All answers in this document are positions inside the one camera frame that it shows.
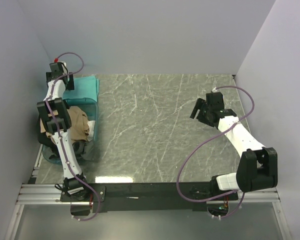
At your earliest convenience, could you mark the teal plastic laundry bin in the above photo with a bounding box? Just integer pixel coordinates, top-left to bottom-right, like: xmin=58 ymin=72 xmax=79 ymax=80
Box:
xmin=38 ymin=98 xmax=98 ymax=165

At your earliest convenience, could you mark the teal t-shirt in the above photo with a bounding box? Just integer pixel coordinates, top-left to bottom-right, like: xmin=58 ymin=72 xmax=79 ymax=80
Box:
xmin=62 ymin=75 xmax=100 ymax=102

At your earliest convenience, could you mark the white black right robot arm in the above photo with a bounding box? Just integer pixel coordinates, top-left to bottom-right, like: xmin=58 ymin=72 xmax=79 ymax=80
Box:
xmin=190 ymin=92 xmax=278 ymax=200

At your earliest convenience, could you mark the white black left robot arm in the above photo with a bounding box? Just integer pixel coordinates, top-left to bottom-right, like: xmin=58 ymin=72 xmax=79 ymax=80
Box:
xmin=36 ymin=59 xmax=90 ymax=201

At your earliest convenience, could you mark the grey t-shirt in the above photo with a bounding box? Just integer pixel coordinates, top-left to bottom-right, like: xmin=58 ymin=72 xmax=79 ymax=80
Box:
xmin=72 ymin=140 xmax=96 ymax=161

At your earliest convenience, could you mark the aluminium frame rail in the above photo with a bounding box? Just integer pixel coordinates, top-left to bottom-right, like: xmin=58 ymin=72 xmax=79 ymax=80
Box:
xmin=5 ymin=181 xmax=292 ymax=240

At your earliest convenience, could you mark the beige t-shirt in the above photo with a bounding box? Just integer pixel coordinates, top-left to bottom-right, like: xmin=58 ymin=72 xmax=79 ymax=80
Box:
xmin=40 ymin=106 xmax=89 ymax=144

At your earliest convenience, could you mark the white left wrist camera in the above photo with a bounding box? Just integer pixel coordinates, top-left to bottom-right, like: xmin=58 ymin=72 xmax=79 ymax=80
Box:
xmin=54 ymin=58 xmax=67 ymax=66

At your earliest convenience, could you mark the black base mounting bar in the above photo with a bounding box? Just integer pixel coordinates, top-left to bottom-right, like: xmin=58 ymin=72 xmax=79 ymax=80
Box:
xmin=55 ymin=180 xmax=239 ymax=217

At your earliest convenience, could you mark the black t-shirt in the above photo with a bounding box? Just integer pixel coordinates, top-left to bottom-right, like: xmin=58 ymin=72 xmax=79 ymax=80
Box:
xmin=36 ymin=117 xmax=59 ymax=156

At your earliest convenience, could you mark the white t-shirt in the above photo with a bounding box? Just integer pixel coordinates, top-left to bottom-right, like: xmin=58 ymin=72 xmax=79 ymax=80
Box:
xmin=87 ymin=120 xmax=96 ymax=142

